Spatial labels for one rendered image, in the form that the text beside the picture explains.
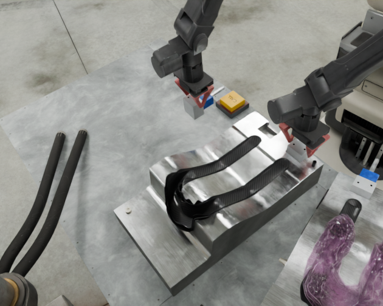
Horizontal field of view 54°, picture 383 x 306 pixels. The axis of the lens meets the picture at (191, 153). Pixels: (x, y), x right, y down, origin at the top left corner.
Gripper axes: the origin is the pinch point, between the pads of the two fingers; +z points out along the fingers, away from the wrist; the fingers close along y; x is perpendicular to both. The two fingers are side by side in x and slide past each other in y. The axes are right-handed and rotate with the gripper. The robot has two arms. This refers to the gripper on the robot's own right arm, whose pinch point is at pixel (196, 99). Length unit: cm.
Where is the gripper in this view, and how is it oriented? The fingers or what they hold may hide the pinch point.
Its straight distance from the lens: 109.3
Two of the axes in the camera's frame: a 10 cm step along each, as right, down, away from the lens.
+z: 0.9, 6.0, 7.9
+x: 8.0, -5.2, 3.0
